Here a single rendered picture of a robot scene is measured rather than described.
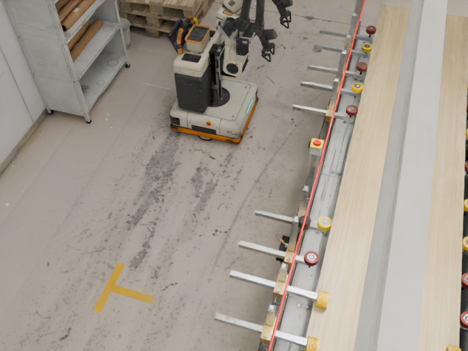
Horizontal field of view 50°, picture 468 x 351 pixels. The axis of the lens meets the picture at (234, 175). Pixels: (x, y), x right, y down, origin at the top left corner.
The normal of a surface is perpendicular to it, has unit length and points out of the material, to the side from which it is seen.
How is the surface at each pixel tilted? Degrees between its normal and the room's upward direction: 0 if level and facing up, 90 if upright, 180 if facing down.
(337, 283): 0
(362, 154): 0
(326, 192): 0
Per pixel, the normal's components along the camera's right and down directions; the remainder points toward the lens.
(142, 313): -0.01, -0.64
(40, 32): -0.30, 0.73
